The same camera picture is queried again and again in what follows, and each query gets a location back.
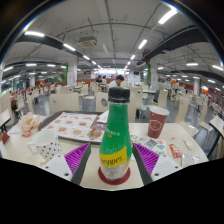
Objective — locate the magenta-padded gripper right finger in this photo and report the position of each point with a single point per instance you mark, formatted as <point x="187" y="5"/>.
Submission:
<point x="149" y="159"/>

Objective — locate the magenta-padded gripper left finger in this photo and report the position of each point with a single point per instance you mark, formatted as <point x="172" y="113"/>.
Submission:
<point x="77" y="159"/>

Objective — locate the green drink bottle black cap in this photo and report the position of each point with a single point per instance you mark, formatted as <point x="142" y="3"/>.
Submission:
<point x="115" y="136"/>

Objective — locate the colourful sticker sheet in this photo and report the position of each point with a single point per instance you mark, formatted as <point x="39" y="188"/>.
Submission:
<point x="151" y="144"/>

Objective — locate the red sauce packet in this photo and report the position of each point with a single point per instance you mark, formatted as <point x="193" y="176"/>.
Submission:
<point x="175" y="150"/>
<point x="26" y="134"/>

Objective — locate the white polka-dot mug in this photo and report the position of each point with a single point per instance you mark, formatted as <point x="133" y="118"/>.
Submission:
<point x="46" y="145"/>

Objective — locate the printed paper tray liner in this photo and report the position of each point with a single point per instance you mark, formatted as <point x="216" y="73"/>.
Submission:
<point x="71" y="125"/>

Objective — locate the red paper cup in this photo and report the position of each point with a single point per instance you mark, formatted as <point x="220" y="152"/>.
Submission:
<point x="157" y="123"/>

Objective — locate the clear plastic wrapper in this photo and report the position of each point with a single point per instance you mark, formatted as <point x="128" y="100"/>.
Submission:
<point x="190" y="159"/>

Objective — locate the crumpled white tissue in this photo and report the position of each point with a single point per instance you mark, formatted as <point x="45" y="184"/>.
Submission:
<point x="188" y="143"/>

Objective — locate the white paper napkin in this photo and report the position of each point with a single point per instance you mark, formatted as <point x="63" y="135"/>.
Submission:
<point x="104" y="117"/>

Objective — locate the group of beige chairs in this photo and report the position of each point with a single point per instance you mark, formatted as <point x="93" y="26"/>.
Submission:
<point x="65" y="101"/>

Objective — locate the clear bag with food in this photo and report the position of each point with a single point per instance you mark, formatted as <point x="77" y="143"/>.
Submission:
<point x="29" y="122"/>

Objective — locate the red paper booklet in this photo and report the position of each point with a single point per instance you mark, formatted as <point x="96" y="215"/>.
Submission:
<point x="5" y="137"/>

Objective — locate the beige table with dark edge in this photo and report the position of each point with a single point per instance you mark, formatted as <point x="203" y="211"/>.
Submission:
<point x="4" y="117"/>
<point x="217" y="124"/>

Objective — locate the person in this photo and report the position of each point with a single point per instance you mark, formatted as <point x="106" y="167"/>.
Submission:
<point x="99" y="80"/>
<point x="115" y="83"/>

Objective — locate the ceiling air conditioner unit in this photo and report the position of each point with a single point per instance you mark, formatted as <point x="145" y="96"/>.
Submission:
<point x="87" y="41"/>

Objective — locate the group of ceiling lights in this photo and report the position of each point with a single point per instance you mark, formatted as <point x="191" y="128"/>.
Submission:
<point x="167" y="16"/>

